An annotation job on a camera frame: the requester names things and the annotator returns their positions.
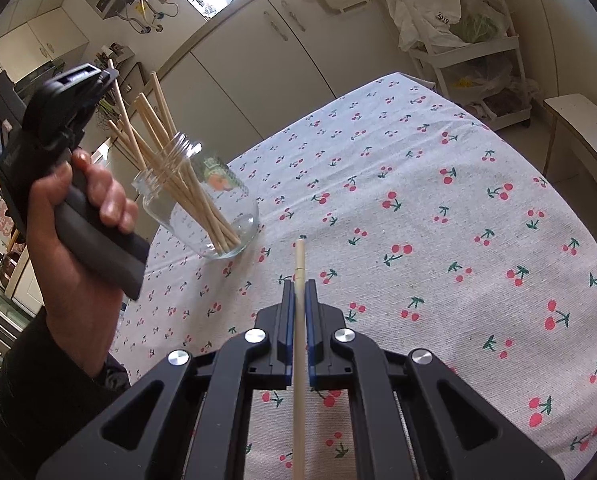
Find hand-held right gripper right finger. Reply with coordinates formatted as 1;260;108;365
304;280;564;480

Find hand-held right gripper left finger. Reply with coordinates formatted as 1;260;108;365
36;280;296;480

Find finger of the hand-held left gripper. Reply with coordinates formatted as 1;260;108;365
58;62;122;107

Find single wooden chopstick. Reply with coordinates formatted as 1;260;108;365
292;239;308;480

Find clear glass jar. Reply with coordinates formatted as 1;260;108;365
131;132;260;261

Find bundle of wooden chopsticks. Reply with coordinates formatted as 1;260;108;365
106;59;242;254

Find person's left forearm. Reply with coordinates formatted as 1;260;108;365
0;305;132;480

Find person's left hand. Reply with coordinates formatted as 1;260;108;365
26;150;140;321

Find cherry print tablecloth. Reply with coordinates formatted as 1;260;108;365
111;72;597;480

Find copper kettle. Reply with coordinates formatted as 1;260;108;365
0;247;26;286

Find cream base cabinets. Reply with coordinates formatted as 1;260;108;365
156;0;429;156

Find white trolley cart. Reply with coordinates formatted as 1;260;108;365
371;0;534;131

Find white plastic bag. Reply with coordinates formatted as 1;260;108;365
385;0;461;53

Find clear bag of vegetables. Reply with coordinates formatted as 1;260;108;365
451;0;514;43

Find white chair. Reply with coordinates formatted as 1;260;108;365
543;95;597;206

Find cream wall cabinet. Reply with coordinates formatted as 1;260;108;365
0;7;89;96

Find hanging charger cables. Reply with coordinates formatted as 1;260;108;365
121;0;179;36

